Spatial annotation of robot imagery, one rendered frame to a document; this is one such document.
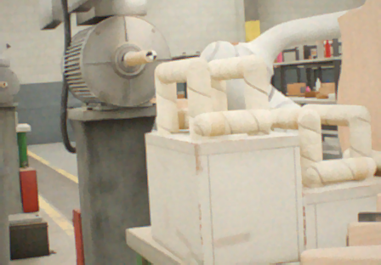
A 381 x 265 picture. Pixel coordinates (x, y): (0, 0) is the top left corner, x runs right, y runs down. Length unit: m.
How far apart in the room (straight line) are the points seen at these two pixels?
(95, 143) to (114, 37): 0.33
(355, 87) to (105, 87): 0.90
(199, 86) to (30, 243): 4.54
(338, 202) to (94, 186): 1.25
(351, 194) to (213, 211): 0.20
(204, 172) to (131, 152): 1.26
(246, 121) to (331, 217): 0.18
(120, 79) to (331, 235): 1.11
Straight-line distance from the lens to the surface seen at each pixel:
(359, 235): 0.74
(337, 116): 1.13
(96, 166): 2.19
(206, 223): 0.97
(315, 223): 1.03
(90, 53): 2.03
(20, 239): 5.46
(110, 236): 2.23
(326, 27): 1.69
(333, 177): 1.06
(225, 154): 0.97
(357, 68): 1.30
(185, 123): 1.17
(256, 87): 1.02
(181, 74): 1.03
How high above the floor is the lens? 1.18
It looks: 3 degrees down
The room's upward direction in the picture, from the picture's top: 4 degrees counter-clockwise
